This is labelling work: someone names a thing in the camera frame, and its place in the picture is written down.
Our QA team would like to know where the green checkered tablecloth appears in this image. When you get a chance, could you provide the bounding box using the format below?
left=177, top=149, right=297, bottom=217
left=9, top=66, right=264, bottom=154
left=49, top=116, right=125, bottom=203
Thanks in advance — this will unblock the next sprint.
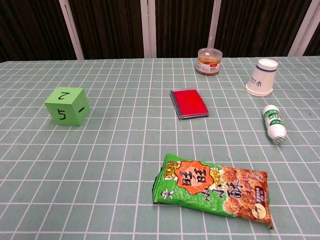
left=0, top=56, right=320, bottom=240

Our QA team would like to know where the clear plastic snack jar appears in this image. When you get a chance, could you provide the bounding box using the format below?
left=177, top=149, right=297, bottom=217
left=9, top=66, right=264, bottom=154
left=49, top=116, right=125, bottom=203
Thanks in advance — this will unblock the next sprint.
left=195, top=47, right=223, bottom=76

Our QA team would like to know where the white partition frame post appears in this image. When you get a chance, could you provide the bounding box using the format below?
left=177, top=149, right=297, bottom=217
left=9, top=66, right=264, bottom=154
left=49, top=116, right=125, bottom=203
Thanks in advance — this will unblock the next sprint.
left=287, top=0, right=320, bottom=57
left=58, top=0, right=85, bottom=60
left=139, top=0, right=157, bottom=59
left=208, top=0, right=222, bottom=51

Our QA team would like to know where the red white flat box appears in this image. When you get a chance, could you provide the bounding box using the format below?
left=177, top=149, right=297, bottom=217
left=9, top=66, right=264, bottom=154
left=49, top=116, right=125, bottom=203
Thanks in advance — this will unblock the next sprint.
left=169, top=88, right=210, bottom=120

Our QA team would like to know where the white green small bottle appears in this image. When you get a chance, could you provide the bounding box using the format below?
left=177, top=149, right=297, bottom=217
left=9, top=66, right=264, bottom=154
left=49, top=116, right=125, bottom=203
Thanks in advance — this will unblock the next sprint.
left=262, top=104, right=287, bottom=146

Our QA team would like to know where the white paper cup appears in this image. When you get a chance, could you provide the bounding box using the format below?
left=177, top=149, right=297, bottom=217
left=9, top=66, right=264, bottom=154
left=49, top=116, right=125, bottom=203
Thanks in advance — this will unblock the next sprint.
left=244, top=58, right=279, bottom=97

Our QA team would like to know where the green object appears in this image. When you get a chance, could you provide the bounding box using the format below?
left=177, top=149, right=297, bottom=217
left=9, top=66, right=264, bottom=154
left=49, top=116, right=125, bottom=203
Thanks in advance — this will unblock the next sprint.
left=44, top=86, right=91, bottom=127

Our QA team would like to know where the green orange snack bag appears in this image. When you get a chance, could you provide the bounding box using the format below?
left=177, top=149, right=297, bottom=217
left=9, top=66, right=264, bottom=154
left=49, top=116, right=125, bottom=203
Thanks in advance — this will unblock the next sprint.
left=152, top=153, right=275, bottom=230

